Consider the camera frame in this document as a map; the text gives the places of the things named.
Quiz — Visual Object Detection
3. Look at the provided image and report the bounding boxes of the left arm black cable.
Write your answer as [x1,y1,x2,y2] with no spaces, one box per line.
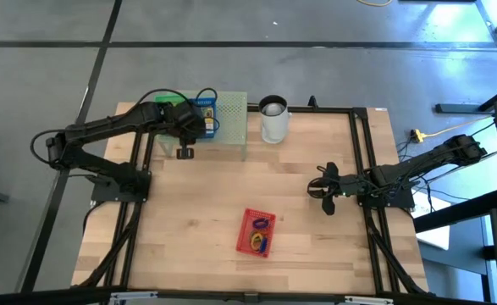
[134,86,220,133]

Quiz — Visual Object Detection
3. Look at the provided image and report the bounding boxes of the silver camera mount bar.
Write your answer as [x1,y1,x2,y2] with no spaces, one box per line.
[108,289,395,305]

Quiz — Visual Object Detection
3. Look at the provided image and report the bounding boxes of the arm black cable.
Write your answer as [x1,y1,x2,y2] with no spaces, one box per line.
[134,86,220,133]
[306,165,338,201]

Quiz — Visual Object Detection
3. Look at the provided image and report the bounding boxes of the green plastic basket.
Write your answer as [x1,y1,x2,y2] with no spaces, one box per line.
[153,94,191,108]

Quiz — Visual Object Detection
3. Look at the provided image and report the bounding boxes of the red plastic basket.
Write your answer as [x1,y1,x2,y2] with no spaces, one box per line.
[235,207,278,259]

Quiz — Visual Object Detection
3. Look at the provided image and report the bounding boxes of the blue plastic basket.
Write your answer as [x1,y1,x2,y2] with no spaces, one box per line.
[187,97,219,140]

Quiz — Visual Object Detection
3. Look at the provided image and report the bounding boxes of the black table frame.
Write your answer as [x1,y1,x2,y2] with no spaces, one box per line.
[73,103,430,297]

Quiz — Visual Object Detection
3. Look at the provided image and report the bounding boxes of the large yellow rubber band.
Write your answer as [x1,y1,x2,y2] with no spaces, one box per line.
[249,230,267,252]

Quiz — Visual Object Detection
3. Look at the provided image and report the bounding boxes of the black floor cable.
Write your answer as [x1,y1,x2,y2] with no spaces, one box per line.
[395,121,497,162]

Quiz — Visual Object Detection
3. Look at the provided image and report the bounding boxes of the green perforated metal shelf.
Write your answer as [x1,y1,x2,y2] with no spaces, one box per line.
[154,89,249,162]

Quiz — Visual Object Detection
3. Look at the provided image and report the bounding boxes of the yellow floor cable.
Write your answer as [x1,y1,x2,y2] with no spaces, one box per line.
[356,0,395,8]

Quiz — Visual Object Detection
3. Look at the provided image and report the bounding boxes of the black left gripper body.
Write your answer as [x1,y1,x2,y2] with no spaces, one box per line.
[171,102,207,161]

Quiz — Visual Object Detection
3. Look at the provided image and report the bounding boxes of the black desk frame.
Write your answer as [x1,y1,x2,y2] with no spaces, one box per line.
[412,78,497,305]

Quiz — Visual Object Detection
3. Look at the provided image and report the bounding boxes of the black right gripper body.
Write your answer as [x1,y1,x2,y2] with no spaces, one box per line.
[320,161,362,217]

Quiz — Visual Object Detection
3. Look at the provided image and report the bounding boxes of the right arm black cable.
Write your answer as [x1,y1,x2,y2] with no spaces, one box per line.
[306,165,338,201]

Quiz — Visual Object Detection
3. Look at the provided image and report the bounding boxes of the white paper sheet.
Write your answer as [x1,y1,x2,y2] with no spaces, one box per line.
[412,198,451,251]

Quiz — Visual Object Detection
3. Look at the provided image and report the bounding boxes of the yellow extension cord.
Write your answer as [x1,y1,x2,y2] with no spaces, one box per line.
[409,116,493,144]

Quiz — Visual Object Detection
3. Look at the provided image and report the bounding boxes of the white cup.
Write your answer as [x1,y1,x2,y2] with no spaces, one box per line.
[257,94,293,145]

